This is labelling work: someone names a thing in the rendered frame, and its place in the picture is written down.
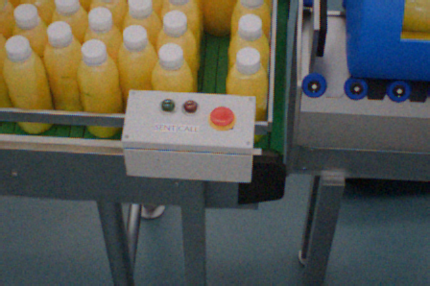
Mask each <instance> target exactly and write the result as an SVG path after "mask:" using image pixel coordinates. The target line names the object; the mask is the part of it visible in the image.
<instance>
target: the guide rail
mask: <svg viewBox="0 0 430 286"><path fill-rule="evenodd" d="M125 117H126V114H122V113H95V112H81V111H68V110H41V109H27V108H15V107H0V121H8V122H35V123H47V124H62V125H88V126H100V127H114V128H123V127H124V122H125ZM267 127H268V122H255V121H254V134H260V135H266V134H267Z"/></svg>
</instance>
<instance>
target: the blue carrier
mask: <svg viewBox="0 0 430 286"><path fill-rule="evenodd" d="M404 8H405V0H347V1H346V64H347V69H348V73H349V74H350V75H351V76H352V77H354V78H381V79H396V80H410V81H430V40H414V39H400V36H401V31H402V26H403V14H404Z"/></svg>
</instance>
